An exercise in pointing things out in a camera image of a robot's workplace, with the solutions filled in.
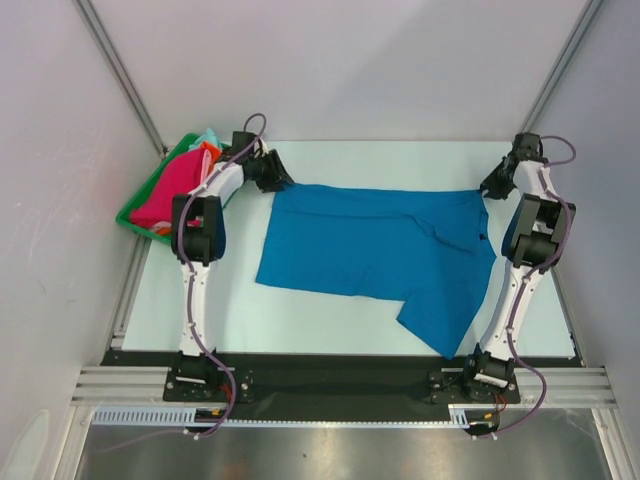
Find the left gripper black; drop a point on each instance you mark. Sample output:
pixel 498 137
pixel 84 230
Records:
pixel 276 176

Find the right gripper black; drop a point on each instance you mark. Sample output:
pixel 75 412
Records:
pixel 498 181

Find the blue t shirt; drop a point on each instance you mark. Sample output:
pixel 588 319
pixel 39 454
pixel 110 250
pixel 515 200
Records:
pixel 428 250

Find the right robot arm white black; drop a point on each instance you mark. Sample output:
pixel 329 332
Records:
pixel 533 243

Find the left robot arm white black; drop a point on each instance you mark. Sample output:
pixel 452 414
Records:
pixel 198 239

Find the light pink t shirt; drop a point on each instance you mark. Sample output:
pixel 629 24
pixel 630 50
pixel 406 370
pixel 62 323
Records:
pixel 207 165

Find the light teal t shirt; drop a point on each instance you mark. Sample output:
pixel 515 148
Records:
pixel 209 137

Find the magenta t shirt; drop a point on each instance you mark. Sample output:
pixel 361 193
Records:
pixel 145 215

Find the green plastic tray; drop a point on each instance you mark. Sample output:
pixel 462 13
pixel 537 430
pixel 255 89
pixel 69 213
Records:
pixel 143 193

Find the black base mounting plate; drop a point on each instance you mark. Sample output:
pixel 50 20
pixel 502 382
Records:
pixel 345 387

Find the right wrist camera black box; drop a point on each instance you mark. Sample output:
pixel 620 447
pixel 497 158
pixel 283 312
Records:
pixel 527 146

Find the right rear aluminium post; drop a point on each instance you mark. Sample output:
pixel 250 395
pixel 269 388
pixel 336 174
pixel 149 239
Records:
pixel 580 31

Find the aluminium post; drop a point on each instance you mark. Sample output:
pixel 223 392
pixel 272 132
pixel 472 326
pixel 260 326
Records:
pixel 580 31
pixel 109 51

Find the aluminium frame rail front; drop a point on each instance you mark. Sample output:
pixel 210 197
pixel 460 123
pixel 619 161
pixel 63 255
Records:
pixel 572 387

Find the left rear aluminium post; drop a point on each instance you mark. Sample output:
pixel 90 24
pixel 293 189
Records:
pixel 109 51

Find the white slotted cable duct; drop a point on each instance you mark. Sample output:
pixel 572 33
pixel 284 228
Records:
pixel 449 417

